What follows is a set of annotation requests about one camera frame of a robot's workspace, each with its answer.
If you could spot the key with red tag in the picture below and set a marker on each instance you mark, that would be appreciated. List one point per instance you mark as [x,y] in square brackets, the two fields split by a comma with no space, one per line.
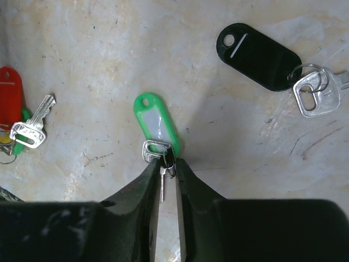
[19,128]

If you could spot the key with green tag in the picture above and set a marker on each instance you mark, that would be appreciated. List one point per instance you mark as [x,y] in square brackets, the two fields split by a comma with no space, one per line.
[161,140]

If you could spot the key with black tag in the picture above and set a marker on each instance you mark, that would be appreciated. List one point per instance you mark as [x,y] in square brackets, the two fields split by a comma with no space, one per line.
[317,90]

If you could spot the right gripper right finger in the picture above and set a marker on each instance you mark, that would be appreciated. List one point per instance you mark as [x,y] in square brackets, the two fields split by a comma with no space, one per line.
[214,228]

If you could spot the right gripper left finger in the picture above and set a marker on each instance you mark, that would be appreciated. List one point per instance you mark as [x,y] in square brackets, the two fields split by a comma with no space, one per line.
[122,227]

